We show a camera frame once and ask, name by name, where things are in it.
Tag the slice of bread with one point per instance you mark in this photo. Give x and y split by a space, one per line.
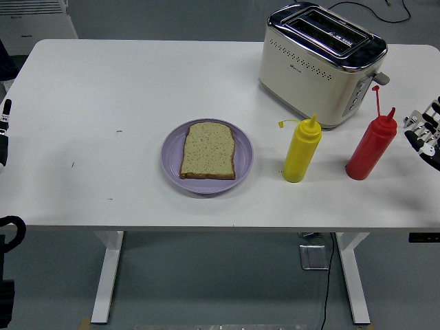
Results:
209 151

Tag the yellow squeeze bottle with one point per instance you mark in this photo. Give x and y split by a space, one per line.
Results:
302 151

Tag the black table control panel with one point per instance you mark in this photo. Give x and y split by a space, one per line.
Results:
424 237

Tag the cream and chrome toaster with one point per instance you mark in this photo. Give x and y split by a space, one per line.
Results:
309 68

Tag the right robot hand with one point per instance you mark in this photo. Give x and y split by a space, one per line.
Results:
424 148

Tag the purple plate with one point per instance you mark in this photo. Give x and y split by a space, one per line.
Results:
172 154

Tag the red squeeze bottle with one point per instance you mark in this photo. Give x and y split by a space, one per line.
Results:
371 148

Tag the metal floor outlet box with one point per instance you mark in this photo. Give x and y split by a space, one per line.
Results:
314 257

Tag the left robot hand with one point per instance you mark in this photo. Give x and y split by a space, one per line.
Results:
3 148

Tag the brown cardboard piece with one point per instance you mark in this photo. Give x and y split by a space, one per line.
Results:
86 324

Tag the white air conditioner unit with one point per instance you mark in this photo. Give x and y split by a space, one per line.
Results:
38 24

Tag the white table leg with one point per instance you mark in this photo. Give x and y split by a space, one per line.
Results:
354 275
106 275

